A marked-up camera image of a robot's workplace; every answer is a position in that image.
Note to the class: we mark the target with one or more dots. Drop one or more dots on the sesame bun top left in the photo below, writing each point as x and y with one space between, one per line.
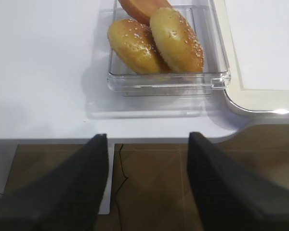
134 45

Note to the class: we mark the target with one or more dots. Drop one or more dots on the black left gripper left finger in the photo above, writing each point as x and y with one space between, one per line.
65 199

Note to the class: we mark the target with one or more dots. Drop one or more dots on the sesame bun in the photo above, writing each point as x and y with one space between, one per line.
176 41
134 45

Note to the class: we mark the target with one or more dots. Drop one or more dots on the clear plastic bun container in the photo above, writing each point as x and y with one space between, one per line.
203 18

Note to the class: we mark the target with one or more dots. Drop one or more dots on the white metal tray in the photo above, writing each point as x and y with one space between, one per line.
255 103

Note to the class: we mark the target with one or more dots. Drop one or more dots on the white paper tray liner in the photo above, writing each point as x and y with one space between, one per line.
260 32

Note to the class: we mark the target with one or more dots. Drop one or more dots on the white table leg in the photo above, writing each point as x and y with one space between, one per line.
106 201

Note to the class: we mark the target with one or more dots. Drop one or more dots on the plain orange bun bottom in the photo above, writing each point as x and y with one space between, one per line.
142 10

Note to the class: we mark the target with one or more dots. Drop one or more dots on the sesame bun top right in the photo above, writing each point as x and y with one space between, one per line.
176 41

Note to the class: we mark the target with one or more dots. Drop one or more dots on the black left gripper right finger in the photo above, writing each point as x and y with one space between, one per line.
229 196

